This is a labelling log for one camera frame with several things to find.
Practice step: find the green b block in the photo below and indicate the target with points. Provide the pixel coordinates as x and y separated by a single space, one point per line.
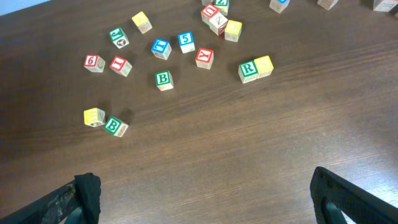
164 80
115 126

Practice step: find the blue T block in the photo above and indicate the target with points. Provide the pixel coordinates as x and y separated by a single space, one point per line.
161 49

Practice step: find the blue 5 block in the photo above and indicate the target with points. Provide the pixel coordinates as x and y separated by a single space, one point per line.
186 42

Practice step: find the green R block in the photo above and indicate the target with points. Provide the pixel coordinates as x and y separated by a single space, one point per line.
248 71

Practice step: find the yellow S block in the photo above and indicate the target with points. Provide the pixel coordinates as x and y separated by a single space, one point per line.
264 66

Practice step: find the red U block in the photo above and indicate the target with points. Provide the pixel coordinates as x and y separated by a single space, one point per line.
208 12

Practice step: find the green Z block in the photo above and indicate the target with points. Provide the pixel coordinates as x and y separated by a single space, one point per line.
223 6

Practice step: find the red leaf picture block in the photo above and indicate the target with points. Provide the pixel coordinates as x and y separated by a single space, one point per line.
217 23

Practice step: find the blue block centre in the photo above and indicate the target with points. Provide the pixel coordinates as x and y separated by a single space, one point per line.
327 4

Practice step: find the red 6 block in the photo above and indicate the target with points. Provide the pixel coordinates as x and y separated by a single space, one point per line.
94 63

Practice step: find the green B block lower left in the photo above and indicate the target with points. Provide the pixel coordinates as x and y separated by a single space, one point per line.
115 126

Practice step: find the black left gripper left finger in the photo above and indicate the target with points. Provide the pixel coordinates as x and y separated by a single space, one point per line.
75 202

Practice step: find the red 1 block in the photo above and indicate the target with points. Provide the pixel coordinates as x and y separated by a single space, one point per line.
121 66

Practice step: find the green J block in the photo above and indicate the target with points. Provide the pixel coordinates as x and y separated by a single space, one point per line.
119 38

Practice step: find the blue X block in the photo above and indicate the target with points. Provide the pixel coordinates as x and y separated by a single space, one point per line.
278 5

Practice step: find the red E block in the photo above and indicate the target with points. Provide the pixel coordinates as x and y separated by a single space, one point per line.
384 5

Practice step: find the yellow block centre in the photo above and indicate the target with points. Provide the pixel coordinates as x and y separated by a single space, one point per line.
232 31

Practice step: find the red Y block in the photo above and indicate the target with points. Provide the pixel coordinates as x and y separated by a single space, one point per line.
204 58

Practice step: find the yellow block lower left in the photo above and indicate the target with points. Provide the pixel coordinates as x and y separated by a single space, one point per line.
94 117

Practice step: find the green B block centre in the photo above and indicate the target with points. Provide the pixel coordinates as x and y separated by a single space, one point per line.
164 80

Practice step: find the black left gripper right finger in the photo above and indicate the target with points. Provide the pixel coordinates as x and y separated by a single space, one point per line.
334 198

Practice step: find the yellow block upper left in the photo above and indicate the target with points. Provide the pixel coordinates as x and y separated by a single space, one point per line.
142 22

